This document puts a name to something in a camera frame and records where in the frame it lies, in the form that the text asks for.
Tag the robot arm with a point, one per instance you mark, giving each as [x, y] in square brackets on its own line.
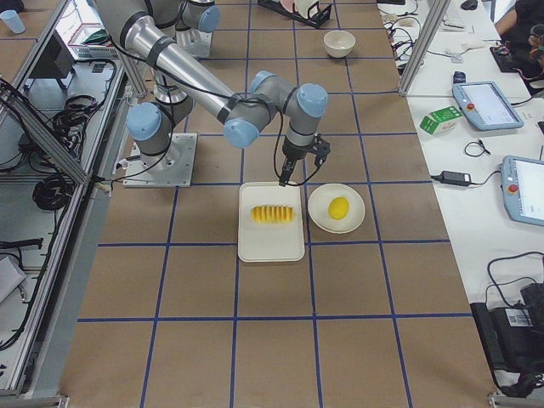
[139, 28]
[195, 26]

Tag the white rectangular tray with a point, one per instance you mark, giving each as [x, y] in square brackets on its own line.
[259, 243]

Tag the aluminium frame post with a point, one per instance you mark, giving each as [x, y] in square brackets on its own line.
[431, 25]

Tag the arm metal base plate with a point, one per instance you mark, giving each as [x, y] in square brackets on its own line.
[194, 42]
[174, 169]

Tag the yellow lemon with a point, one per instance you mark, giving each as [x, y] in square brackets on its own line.
[338, 208]

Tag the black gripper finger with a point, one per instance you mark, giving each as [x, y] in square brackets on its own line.
[286, 172]

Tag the white ceramic bowl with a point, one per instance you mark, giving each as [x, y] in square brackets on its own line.
[338, 43]

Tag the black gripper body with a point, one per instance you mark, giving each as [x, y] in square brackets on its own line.
[292, 152]

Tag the near blue teach pendant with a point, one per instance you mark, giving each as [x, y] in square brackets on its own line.
[522, 189]

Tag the green white carton box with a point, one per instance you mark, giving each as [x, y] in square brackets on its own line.
[439, 121]

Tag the cream round plate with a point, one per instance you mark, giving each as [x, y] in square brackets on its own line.
[320, 199]

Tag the blue teach pendant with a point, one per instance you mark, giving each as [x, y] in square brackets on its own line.
[485, 106]
[522, 189]

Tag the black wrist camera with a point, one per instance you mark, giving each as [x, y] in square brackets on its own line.
[321, 150]

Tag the striped bread roll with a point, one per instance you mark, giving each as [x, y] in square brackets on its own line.
[268, 214]

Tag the light blue plastic cup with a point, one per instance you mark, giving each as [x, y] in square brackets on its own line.
[12, 20]

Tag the white plate in rack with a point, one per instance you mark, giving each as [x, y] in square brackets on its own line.
[307, 8]

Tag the black power adapter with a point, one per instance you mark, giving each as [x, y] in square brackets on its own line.
[453, 178]

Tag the far blue teach pendant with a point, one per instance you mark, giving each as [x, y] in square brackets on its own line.
[485, 106]

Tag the black plate rack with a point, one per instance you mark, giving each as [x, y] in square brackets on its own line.
[316, 22]

